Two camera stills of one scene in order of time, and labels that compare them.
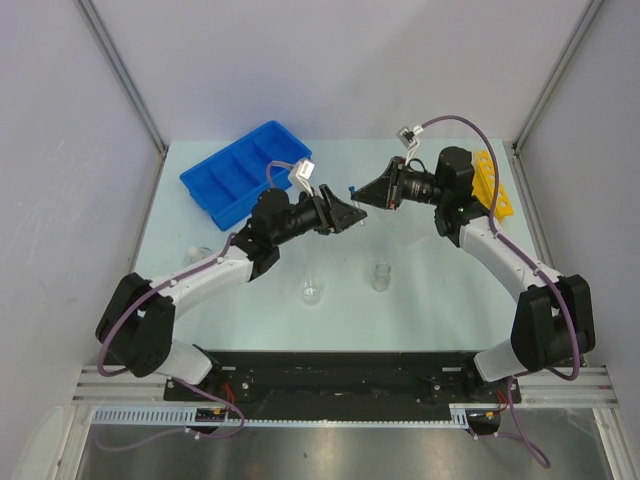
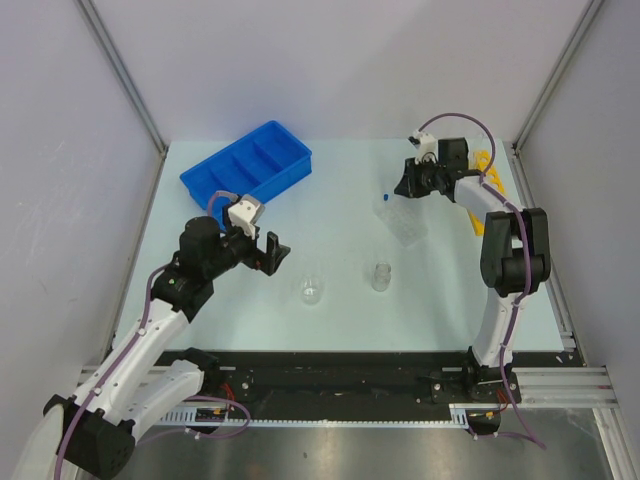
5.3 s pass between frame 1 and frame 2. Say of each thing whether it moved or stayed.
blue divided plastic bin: stayed
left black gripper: moved
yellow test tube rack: stayed
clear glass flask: stayed
